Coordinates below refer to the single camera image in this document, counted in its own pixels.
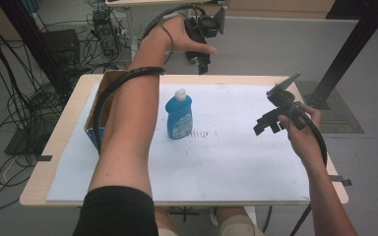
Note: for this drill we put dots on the blue bottle with white cap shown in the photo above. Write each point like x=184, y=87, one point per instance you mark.
x=178, y=118

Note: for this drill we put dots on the person's right leg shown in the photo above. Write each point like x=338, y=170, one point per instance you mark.
x=226, y=213

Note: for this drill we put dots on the black box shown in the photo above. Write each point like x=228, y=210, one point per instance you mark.
x=60, y=44

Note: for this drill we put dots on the person's left hand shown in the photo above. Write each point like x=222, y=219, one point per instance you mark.
x=169, y=37

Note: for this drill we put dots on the computer tower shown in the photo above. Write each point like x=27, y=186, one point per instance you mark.
x=105, y=31

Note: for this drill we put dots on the beige wooden cabinet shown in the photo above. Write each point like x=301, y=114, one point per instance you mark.
x=275, y=6

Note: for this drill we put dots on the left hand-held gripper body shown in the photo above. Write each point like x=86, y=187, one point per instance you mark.
x=201, y=28

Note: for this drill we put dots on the desk with white legs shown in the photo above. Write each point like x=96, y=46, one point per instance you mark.
x=133, y=32

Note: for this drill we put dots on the blue cardboard box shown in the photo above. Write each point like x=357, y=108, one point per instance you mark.
x=110, y=82

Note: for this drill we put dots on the person's left leg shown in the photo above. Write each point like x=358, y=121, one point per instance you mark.
x=164, y=219

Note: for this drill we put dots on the light wooden table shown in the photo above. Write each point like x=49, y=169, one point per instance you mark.
x=62, y=141

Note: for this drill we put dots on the black shirt sleeve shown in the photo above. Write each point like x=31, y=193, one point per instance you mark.
x=116, y=211

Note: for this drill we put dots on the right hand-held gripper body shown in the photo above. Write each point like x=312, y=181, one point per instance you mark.
x=282, y=100

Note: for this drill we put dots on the white table mat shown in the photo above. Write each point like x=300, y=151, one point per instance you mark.
x=226, y=164

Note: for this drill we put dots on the grey tape piece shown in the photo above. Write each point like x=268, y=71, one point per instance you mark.
x=339, y=179
x=44, y=158

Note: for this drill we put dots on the beige shorts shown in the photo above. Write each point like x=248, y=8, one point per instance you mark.
x=239, y=227

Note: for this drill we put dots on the person's leg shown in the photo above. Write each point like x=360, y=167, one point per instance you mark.
x=164, y=219
x=226, y=213

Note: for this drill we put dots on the black metal post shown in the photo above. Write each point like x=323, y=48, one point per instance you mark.
x=351, y=46

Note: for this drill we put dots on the black floor plate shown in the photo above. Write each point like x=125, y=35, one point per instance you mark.
x=19, y=144

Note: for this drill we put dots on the black table base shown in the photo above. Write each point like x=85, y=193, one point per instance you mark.
x=184, y=213

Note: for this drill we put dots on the grey grid floor mat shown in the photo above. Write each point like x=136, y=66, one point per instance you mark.
x=338, y=118

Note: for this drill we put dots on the dark metal stand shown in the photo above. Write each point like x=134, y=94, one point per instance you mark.
x=29, y=39

